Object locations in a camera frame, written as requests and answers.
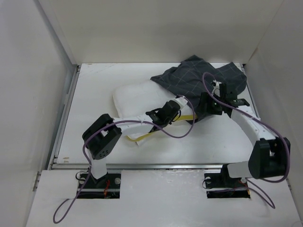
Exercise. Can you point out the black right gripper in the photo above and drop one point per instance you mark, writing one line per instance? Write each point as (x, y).
(205, 98)

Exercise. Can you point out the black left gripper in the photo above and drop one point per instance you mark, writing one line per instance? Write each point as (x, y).
(173, 117)

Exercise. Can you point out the dark grey checked pillowcase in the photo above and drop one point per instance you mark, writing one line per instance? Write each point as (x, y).
(186, 79)

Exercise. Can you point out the white pillow with yellow edge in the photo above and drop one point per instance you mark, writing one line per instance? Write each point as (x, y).
(136, 99)

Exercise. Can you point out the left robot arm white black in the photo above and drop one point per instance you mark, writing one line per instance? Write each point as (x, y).
(101, 137)

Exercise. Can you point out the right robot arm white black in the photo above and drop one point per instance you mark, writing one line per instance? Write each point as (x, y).
(270, 155)

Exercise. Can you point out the white front cover board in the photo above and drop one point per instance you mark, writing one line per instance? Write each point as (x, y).
(157, 199)

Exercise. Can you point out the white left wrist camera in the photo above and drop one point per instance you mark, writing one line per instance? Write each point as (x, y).
(181, 100)

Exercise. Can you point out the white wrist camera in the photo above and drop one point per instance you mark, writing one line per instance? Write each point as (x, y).
(216, 88)
(181, 100)

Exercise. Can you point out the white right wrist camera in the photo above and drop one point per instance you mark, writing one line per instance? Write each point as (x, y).
(216, 88)

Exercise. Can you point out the aluminium right side rail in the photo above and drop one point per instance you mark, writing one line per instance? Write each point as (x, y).
(243, 144)

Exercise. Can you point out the aluminium rail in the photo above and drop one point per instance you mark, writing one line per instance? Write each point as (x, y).
(243, 144)
(62, 116)
(56, 166)

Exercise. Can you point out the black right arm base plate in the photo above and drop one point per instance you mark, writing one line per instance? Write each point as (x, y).
(220, 186)

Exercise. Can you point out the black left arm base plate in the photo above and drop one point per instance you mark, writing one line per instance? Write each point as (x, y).
(108, 187)

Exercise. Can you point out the aluminium left side rail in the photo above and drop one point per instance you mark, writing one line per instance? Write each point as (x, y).
(62, 116)

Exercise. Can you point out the aluminium front rail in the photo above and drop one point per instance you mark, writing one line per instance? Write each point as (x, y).
(56, 166)

